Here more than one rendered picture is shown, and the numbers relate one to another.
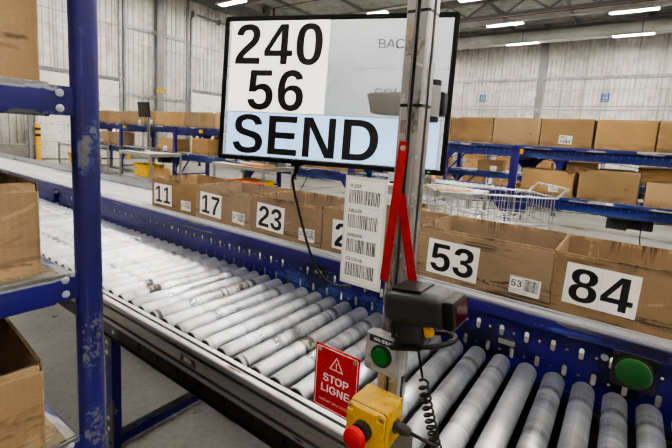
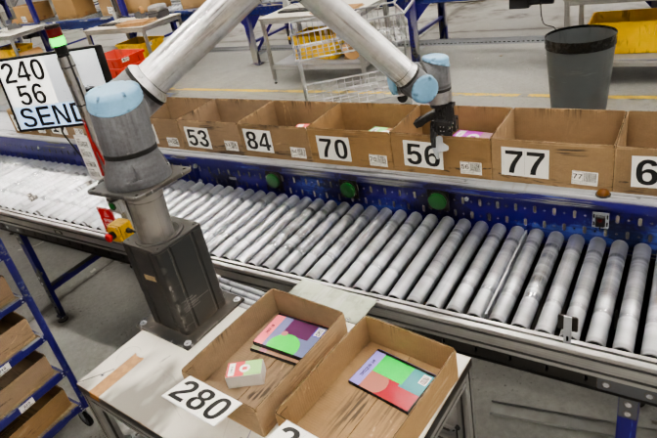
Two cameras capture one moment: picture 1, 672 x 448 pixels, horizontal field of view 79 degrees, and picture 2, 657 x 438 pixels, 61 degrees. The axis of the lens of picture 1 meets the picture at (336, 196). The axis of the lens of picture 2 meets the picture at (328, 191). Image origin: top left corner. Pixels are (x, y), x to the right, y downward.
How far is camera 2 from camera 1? 182 cm
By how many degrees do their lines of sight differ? 20
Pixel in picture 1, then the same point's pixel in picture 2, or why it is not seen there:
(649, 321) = (279, 152)
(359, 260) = (93, 169)
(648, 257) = (308, 108)
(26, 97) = not seen: outside the picture
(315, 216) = not seen: hidden behind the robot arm
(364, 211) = (85, 149)
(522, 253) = (224, 127)
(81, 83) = not seen: outside the picture
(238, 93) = (15, 99)
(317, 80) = (48, 86)
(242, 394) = (85, 239)
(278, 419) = (102, 244)
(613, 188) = not seen: outside the picture
